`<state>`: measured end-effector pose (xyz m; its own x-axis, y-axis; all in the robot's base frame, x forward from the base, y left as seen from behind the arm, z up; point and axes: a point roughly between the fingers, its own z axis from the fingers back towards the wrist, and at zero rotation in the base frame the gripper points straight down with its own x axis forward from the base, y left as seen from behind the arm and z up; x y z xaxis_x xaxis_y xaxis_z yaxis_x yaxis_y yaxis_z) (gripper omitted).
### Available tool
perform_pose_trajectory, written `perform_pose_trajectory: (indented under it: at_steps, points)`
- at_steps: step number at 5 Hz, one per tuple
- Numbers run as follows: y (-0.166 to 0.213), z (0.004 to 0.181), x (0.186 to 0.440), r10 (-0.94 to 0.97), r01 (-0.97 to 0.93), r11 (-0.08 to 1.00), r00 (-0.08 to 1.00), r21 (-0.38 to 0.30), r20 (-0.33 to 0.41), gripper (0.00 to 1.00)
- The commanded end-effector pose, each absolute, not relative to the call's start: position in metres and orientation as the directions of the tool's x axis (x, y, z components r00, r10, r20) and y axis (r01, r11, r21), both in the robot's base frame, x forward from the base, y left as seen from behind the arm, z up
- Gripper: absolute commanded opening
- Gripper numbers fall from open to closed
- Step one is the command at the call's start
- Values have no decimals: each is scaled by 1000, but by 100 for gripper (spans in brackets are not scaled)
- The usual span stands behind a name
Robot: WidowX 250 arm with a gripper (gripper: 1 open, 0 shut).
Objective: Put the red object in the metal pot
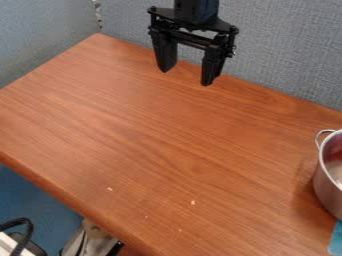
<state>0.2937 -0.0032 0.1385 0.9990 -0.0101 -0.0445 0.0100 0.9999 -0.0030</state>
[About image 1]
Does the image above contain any black cable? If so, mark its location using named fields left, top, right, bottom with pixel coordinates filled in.
left=0, top=217, right=36, bottom=256

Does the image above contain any metal table leg bracket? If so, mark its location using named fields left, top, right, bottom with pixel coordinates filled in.
left=57, top=219, right=124, bottom=256

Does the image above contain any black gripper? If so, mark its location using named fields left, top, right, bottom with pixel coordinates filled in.
left=147, top=0, right=239, bottom=86

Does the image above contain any metal pot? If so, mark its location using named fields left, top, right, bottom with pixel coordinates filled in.
left=312, top=129, right=342, bottom=220

